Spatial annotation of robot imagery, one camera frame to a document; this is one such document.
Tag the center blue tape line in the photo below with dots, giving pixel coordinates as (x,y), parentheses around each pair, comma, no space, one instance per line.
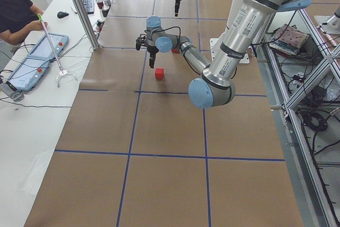
(120,209)

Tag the teach pendant far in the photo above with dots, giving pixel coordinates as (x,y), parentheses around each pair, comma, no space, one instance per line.
(43,50)

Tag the seated person black shirt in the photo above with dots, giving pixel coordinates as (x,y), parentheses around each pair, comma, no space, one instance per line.
(18,19)

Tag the black computer mouse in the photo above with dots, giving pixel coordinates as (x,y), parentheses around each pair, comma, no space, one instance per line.
(62,14)

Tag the reacher grabber stick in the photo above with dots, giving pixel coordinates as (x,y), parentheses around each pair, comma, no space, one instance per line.
(62,72)

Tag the aluminium frame post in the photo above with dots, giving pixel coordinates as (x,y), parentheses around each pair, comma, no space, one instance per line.
(78,4)

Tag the teach pendant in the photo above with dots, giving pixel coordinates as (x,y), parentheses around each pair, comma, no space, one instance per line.
(28,73)
(43,50)

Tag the red block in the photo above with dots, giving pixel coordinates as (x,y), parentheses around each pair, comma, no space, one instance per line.
(175,50)
(159,74)

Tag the folded cloth pile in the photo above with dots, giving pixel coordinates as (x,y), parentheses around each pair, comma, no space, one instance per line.
(288,40)

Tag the teach pendant near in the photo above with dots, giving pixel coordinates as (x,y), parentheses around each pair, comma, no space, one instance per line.
(28,73)

